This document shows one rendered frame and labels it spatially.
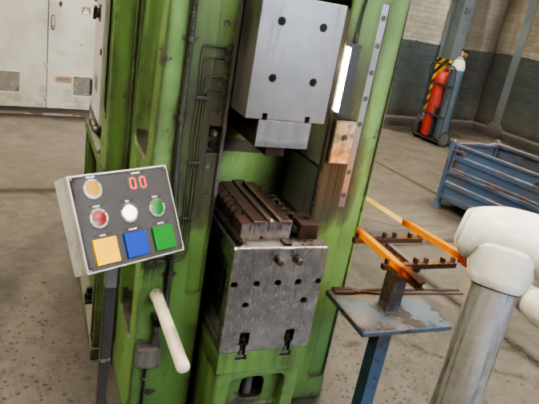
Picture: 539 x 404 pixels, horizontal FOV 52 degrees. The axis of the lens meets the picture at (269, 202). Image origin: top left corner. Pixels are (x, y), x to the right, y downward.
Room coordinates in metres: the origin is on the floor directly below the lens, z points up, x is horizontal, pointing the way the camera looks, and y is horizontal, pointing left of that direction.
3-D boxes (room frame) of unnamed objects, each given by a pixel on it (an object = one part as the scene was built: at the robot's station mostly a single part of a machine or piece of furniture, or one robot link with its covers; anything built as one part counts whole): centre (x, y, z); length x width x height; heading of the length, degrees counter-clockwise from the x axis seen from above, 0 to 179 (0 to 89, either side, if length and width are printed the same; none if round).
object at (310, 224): (2.01, -0.14, 0.95); 0.12 x 0.08 x 0.06; 25
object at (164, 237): (1.57, 0.30, 1.01); 0.07 x 0.05 x 0.07; 140
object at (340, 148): (2.14, -0.24, 1.27); 0.09 x 0.02 x 0.17; 115
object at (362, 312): (1.93, -0.53, 0.70); 0.40 x 0.30 x 0.02; 114
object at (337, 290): (2.07, -0.59, 0.71); 0.60 x 0.04 x 0.01; 109
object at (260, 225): (2.07, 0.08, 0.96); 0.42 x 0.20 x 0.09; 25
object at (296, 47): (2.09, 0.04, 1.56); 0.42 x 0.39 x 0.40; 25
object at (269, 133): (2.07, 0.08, 1.32); 0.42 x 0.20 x 0.10; 25
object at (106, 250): (1.41, 0.43, 1.01); 0.07 x 0.05 x 0.07; 140
